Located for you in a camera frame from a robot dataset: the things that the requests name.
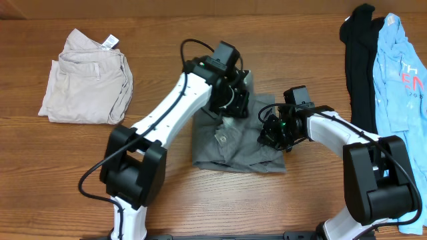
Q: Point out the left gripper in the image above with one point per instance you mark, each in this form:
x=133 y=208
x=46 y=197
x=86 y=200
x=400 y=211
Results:
x=239 y=106

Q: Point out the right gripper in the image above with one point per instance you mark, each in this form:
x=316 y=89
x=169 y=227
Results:
x=266 y=135

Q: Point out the grey shorts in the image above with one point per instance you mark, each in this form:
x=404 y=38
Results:
x=229 y=144

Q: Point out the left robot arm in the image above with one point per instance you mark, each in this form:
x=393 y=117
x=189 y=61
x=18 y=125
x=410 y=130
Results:
x=136 y=157

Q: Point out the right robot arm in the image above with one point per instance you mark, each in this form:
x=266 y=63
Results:
x=379 y=185

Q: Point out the black garment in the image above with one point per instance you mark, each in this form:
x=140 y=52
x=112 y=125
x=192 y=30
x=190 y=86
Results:
x=359 y=33

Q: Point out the light blue shirt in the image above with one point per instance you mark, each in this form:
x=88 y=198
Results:
x=400 y=97

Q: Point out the folded beige shorts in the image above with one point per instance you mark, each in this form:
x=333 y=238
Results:
x=89 y=83

